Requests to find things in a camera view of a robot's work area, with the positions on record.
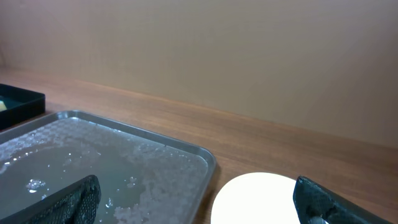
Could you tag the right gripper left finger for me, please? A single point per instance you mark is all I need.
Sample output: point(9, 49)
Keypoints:
point(74, 204)

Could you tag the green yellow sponge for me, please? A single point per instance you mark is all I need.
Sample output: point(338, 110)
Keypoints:
point(2, 106)

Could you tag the large dark brown tray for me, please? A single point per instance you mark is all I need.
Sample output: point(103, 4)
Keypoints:
point(144, 177)

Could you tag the small black water tray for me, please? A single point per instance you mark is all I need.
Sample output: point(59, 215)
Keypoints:
point(20, 105)

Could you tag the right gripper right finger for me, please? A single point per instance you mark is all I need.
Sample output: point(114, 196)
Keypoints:
point(316, 204)

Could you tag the white plate back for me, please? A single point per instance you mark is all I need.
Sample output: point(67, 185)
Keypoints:
point(258, 197)

